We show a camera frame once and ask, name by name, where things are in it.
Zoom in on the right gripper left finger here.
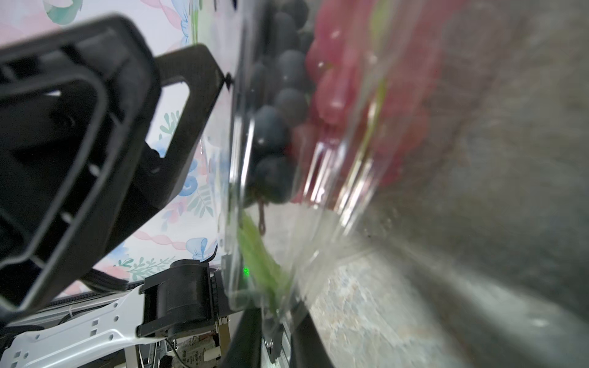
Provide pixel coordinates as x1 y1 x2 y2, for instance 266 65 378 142
219 308 262 368

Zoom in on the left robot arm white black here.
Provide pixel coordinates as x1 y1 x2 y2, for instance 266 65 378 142
1 15 224 367

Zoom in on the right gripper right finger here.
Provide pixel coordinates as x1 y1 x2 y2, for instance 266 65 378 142
290 313 334 368

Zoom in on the pink red grape bunch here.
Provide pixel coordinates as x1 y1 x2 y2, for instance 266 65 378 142
305 1 466 186

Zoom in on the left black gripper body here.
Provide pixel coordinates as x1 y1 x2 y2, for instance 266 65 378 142
1 15 161 322

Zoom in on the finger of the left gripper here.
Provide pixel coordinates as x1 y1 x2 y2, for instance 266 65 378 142
104 44 225 254

